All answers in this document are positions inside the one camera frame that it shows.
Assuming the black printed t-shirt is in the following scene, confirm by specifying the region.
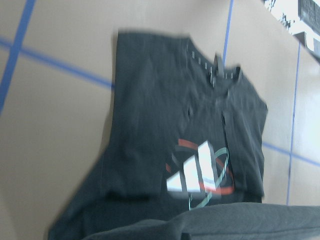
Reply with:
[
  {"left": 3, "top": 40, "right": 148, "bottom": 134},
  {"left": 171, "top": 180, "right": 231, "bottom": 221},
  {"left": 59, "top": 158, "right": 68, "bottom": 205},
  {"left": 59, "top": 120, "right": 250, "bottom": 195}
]
[{"left": 48, "top": 31, "right": 320, "bottom": 240}]

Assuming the blue tape line crosswise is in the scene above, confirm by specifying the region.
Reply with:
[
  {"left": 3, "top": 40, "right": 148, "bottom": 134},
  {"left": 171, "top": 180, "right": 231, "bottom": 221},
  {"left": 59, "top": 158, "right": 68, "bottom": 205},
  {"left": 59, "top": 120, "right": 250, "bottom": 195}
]
[{"left": 0, "top": 36, "right": 116, "bottom": 90}]

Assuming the blue centre tape line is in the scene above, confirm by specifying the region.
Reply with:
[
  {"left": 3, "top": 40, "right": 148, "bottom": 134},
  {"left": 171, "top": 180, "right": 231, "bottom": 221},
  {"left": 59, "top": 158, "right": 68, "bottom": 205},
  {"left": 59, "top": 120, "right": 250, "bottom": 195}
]
[{"left": 222, "top": 0, "right": 234, "bottom": 65}]

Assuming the blue tape line lengthwise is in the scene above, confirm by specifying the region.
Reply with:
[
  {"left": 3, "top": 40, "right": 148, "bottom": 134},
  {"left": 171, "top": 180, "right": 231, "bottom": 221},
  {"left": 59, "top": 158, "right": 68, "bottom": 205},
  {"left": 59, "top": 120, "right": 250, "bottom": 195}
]
[{"left": 0, "top": 0, "right": 36, "bottom": 113}]

